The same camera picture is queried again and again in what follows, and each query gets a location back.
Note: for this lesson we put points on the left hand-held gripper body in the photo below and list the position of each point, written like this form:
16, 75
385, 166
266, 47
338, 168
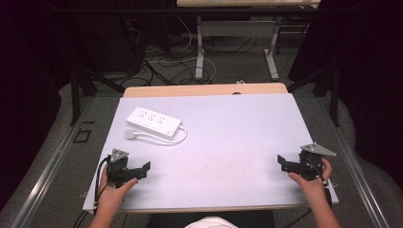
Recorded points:
118, 164

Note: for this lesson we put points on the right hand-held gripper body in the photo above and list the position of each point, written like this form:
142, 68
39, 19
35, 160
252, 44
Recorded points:
312, 163

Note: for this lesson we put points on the person's right hand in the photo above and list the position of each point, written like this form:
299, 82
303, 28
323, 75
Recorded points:
312, 188

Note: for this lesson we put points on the person's left hand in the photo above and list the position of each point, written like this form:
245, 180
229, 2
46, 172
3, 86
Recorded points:
111, 196

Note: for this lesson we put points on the white power plug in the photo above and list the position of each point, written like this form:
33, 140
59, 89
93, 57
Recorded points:
129, 134

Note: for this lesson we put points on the white power strip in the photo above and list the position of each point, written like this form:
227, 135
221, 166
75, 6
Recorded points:
153, 122

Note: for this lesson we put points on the white table board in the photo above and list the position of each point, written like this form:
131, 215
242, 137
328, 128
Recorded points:
221, 152

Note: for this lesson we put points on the black metal stand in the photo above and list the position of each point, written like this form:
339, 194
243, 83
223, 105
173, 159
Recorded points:
334, 95
76, 95

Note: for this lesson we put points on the person's white shirt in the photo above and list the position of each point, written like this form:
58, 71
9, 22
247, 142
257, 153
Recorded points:
211, 222

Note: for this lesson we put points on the wooden table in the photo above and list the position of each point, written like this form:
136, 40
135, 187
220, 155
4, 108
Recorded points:
196, 90

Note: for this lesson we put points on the black computer case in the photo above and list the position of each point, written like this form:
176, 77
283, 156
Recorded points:
107, 41

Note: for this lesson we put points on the black horizontal bar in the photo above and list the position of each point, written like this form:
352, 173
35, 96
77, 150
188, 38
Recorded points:
190, 10

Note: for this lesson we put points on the metal floor rail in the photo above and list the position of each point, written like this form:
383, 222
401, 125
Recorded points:
47, 171
355, 171

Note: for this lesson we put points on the white metal desk frame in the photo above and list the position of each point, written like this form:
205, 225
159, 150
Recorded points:
234, 28

